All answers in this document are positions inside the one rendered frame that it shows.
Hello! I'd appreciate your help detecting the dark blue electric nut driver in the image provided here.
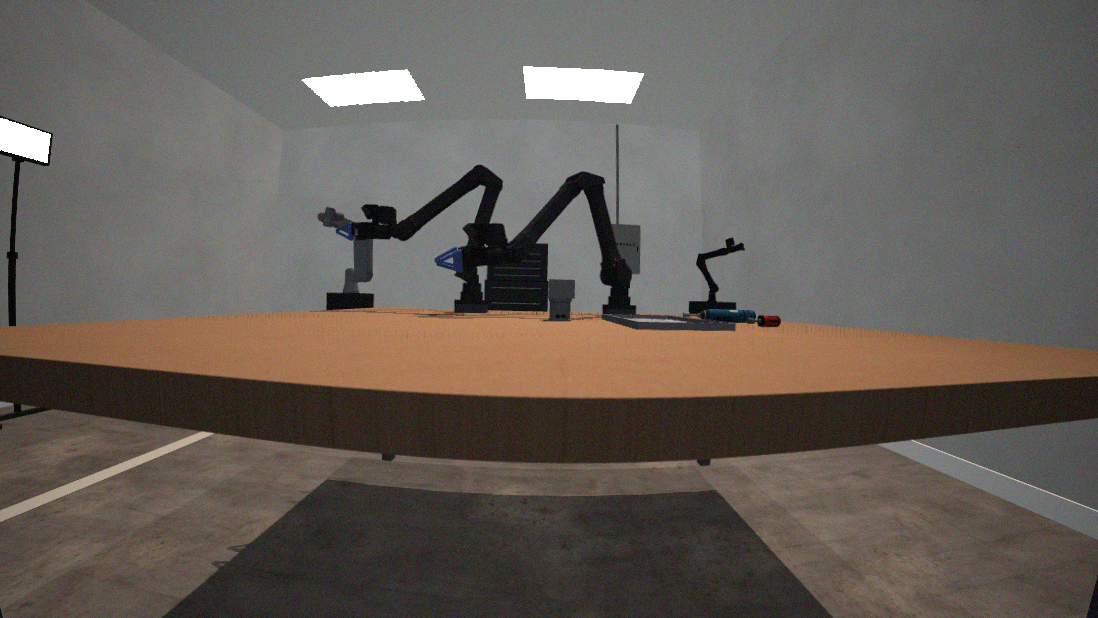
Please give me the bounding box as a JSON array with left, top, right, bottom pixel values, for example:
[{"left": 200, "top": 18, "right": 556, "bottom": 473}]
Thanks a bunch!
[{"left": 683, "top": 310, "right": 757, "bottom": 323}]

